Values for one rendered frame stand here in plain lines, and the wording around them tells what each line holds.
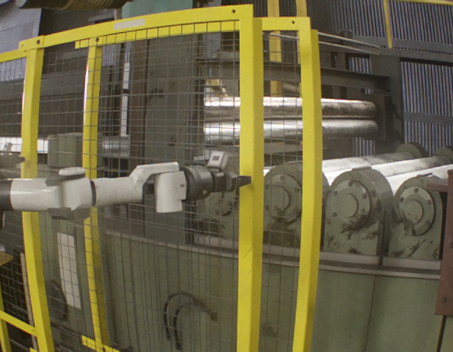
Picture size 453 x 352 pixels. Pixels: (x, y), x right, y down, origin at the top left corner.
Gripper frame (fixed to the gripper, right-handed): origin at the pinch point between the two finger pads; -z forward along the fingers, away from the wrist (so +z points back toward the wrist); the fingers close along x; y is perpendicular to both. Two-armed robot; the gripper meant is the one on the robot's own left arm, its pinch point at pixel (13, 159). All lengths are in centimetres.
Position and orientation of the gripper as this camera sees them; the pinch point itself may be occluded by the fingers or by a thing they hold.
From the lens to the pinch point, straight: 311.0
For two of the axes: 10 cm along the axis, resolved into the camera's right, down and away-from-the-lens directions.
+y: 0.1, -9.9, -1.1
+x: 7.7, 0.7, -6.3
